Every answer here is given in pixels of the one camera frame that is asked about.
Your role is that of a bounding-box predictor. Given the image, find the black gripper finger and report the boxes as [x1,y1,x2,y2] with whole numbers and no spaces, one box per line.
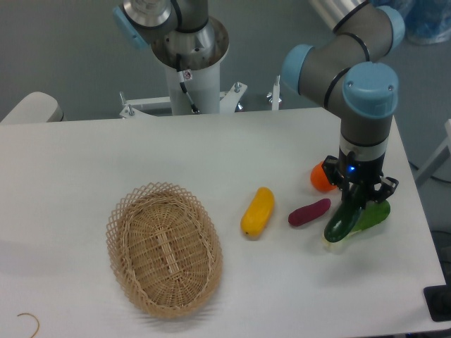
[322,155,351,201]
[359,175,399,210]

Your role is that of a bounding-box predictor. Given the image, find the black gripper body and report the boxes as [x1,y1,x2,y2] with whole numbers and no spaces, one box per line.
[338,154,385,197]

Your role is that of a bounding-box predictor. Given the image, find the green cucumber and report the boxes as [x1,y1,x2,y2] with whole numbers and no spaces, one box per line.
[323,184,367,243]

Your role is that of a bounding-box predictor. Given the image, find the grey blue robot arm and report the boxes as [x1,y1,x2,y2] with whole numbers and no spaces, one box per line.
[113,1,404,203]

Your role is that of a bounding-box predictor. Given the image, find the woven wicker basket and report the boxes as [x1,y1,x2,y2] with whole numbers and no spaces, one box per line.
[106,182,223,319]

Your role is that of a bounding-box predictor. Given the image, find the orange tangerine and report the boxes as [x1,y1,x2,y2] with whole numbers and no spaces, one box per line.
[310,162,337,193]

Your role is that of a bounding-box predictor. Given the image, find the green bok choy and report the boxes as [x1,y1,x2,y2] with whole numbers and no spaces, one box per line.
[322,201,391,251]

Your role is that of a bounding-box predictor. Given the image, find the purple sweet potato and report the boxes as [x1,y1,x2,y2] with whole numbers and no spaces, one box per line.
[288,198,331,227]

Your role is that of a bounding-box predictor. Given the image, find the black device at edge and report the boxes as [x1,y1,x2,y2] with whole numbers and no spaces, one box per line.
[424,285,450,322]

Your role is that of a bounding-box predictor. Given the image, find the blue plastic bag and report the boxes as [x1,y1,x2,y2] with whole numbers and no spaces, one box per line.
[400,0,450,45]

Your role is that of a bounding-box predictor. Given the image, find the white chair armrest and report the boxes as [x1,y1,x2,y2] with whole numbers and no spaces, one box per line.
[1,92,66,125]

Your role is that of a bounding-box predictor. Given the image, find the tan rubber band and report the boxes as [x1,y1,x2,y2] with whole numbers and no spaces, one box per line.
[16,312,41,336]

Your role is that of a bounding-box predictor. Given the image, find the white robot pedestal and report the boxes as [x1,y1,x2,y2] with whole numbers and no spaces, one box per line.
[151,17,229,115]

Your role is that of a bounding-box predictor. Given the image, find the white metal frame bracket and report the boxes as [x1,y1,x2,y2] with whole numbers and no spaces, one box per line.
[119,75,283,119]

